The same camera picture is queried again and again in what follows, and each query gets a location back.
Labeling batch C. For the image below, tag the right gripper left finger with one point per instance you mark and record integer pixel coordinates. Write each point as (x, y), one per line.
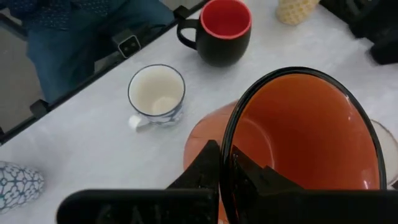
(192, 199)

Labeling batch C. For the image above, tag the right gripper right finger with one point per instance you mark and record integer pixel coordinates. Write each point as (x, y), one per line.
(280, 202)

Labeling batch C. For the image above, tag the orange mug black rim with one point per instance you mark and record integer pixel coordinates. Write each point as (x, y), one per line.
(311, 130)

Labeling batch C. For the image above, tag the blue white flower mug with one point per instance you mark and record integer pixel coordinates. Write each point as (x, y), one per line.
(155, 90)

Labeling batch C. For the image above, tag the pale green mug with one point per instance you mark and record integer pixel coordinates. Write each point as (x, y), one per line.
(391, 149)

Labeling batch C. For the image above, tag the black mug red interior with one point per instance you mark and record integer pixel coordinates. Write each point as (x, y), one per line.
(224, 53)

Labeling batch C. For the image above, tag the yellow patterned mug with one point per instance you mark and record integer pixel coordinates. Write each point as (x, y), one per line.
(295, 12)

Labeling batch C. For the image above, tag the teal patterned white mug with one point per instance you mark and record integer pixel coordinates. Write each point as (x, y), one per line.
(18, 186)

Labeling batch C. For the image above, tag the person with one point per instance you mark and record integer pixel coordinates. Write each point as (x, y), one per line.
(62, 56)

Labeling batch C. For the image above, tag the black table edge rail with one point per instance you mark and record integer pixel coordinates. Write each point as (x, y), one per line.
(38, 109)

